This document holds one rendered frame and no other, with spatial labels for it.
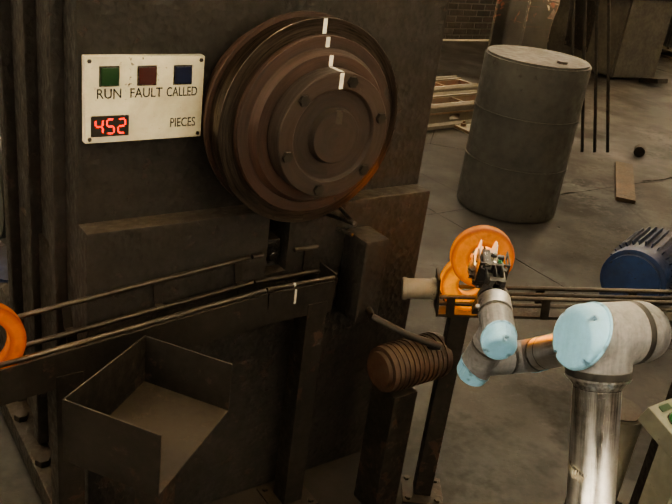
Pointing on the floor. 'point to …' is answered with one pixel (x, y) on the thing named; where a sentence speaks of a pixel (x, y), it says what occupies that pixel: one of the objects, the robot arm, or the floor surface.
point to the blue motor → (640, 263)
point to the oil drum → (522, 132)
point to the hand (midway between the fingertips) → (483, 249)
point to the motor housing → (394, 412)
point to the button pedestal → (658, 427)
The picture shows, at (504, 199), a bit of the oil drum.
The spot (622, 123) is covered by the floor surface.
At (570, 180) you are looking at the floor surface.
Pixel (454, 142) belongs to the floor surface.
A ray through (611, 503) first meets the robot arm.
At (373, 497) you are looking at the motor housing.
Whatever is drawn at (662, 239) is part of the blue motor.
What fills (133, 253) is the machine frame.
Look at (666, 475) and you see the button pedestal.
